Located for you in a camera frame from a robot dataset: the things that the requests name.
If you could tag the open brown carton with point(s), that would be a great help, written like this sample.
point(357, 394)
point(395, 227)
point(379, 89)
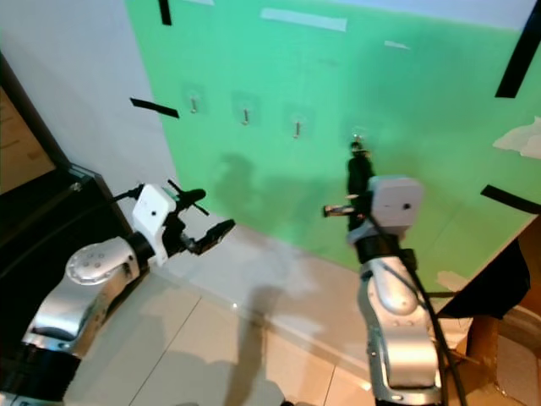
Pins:
point(494, 364)

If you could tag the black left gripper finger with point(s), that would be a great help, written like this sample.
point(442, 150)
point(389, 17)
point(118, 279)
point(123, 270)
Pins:
point(192, 196)
point(216, 236)

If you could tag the tall brown cardboard box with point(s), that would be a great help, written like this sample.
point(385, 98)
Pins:
point(21, 144)

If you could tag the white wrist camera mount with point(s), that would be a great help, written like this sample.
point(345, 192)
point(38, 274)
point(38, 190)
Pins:
point(397, 201)
point(154, 216)

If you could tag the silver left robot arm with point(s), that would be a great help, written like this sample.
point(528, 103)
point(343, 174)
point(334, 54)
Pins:
point(89, 296)

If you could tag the green wall sheet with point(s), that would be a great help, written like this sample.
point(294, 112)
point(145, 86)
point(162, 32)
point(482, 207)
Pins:
point(304, 76)

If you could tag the long white tape strip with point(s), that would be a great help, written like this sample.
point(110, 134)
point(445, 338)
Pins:
point(304, 19)

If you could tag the short black tape strip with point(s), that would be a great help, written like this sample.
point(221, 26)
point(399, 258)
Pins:
point(155, 108)

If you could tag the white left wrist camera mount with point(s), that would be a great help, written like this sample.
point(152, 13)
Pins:
point(154, 216)

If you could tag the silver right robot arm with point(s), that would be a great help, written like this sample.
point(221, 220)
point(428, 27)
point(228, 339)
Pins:
point(397, 330)

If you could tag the small white tape strip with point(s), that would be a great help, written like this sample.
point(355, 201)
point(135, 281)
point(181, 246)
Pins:
point(396, 44)

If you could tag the upright black tape strip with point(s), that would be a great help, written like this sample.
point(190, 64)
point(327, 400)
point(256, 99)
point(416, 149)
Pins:
point(165, 12)

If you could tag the long slanted black tape strip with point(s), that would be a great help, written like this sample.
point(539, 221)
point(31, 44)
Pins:
point(518, 63)

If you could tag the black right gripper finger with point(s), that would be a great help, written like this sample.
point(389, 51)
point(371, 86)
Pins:
point(353, 182)
point(368, 186)

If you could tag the low black tape strip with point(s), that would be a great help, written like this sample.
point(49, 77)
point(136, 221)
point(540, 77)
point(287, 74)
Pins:
point(511, 199)

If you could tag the black cloth item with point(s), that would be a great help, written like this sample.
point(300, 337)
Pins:
point(494, 288)

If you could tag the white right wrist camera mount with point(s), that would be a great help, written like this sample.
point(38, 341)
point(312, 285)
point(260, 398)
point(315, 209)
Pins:
point(397, 201)

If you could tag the clear adhesive metal hook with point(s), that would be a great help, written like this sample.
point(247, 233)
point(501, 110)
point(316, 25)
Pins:
point(359, 134)
point(297, 127)
point(245, 114)
point(193, 103)

